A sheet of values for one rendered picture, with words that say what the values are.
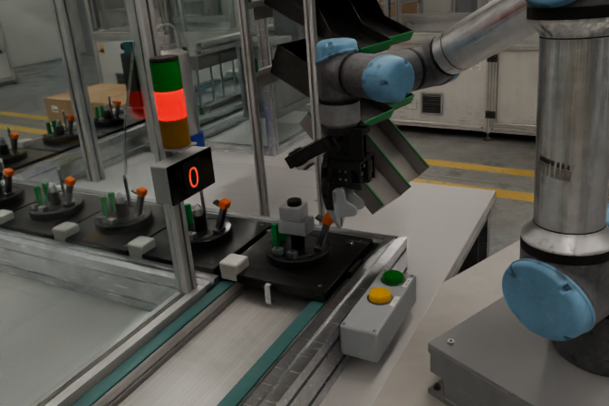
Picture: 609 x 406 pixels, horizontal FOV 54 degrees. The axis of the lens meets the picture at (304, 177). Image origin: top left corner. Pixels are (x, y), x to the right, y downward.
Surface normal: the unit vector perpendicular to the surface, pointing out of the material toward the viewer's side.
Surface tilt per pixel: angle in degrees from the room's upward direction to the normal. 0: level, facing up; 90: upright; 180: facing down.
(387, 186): 45
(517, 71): 90
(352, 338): 90
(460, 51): 109
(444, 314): 0
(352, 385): 0
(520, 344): 2
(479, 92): 90
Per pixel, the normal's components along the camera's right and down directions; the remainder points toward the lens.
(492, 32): -0.63, 0.56
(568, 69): -0.58, 0.30
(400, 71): 0.60, 0.23
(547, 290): -0.78, 0.37
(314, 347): -0.07, -0.94
